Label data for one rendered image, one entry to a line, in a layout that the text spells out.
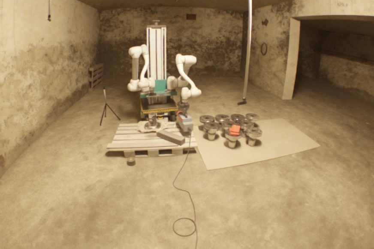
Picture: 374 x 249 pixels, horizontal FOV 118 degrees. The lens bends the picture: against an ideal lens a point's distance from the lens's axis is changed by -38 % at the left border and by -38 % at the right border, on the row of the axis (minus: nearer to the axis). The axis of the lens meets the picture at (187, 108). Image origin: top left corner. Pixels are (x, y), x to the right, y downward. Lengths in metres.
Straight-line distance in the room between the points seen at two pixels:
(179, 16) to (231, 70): 3.22
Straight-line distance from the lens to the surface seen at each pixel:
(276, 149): 2.90
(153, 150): 2.42
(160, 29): 3.33
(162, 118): 3.28
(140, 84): 2.77
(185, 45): 7.49
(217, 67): 7.88
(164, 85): 3.34
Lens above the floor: 1.47
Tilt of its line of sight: 21 degrees down
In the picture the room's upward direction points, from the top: 1 degrees clockwise
